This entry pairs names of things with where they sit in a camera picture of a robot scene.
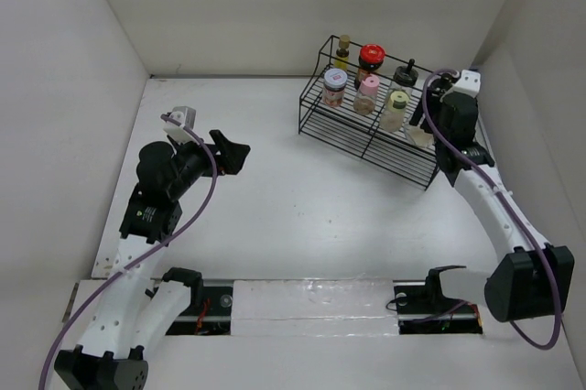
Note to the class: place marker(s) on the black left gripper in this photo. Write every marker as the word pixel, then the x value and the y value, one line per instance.
pixel 234 151

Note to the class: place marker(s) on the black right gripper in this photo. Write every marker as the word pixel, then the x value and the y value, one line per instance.
pixel 440 102

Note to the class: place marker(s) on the clear glass jar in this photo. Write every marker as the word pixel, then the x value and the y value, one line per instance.
pixel 416 136

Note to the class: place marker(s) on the black lid spice shaker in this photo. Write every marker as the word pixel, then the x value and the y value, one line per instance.
pixel 405 78

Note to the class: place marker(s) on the yellow lid spice shaker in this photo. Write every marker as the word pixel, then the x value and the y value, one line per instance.
pixel 392 118

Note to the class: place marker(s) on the pink lid spice shaker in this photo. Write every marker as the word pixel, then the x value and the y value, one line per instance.
pixel 365 98

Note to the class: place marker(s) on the red lid sauce jar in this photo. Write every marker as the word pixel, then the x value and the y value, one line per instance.
pixel 370 59

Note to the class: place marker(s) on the white lid sauce jar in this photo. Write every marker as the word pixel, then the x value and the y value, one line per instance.
pixel 333 89

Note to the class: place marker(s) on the yellow oil bottle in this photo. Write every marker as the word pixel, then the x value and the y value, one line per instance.
pixel 342 53

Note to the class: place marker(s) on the black flip lid shaker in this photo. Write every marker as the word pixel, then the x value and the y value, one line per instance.
pixel 441 81

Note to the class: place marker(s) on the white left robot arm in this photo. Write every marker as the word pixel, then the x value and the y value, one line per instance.
pixel 132 315

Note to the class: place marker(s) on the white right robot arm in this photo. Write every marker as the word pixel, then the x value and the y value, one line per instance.
pixel 531 278

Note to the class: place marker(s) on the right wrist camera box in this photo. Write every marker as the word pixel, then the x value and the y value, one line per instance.
pixel 468 82

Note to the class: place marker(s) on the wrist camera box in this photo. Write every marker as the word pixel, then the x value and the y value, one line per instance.
pixel 176 122
pixel 468 82

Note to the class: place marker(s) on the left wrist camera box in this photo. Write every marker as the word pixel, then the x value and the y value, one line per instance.
pixel 176 122

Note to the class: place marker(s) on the black wire rack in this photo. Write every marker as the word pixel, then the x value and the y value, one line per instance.
pixel 360 135

